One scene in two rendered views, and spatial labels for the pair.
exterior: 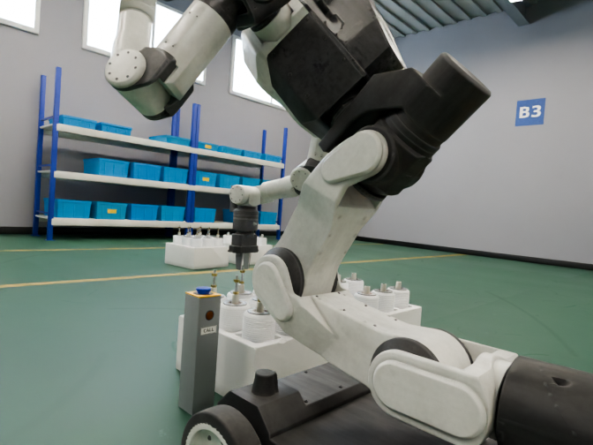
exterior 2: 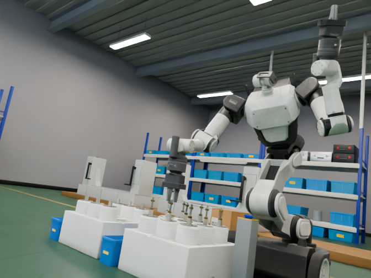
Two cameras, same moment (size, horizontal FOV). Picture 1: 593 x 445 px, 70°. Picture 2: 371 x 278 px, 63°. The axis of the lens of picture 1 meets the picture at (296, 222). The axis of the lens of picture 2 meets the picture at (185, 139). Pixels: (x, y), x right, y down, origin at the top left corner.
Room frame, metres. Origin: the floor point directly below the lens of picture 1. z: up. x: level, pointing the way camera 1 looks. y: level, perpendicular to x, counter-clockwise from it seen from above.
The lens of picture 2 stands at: (1.53, 1.57, 0.38)
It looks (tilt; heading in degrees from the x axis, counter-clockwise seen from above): 10 degrees up; 267
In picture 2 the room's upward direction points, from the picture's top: 9 degrees clockwise
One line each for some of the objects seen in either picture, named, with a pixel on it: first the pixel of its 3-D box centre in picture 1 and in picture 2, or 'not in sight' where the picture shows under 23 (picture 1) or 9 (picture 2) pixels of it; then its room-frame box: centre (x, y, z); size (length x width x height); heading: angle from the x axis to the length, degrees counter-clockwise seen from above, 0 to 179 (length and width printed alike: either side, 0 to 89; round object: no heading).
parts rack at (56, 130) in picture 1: (182, 172); not in sight; (6.27, 1.74, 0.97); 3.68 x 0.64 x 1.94; 136
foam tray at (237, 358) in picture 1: (259, 347); (179, 256); (1.40, 0.09, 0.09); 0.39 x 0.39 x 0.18; 46
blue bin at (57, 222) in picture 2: not in sight; (75, 229); (2.03, -0.44, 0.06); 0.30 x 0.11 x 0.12; 46
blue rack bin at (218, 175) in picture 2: not in sight; (220, 176); (0.24, -5.49, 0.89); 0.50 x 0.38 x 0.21; 47
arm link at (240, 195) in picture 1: (242, 201); (179, 150); (1.48, 0.19, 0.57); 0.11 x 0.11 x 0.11; 61
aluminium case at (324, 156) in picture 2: not in sight; (323, 158); (-1.38, -3.90, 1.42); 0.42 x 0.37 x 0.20; 49
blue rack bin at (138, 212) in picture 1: (135, 211); not in sight; (5.75, 2.19, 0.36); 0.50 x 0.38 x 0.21; 47
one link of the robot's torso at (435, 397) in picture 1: (446, 380); (289, 226); (0.73, -0.28, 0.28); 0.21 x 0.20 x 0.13; 46
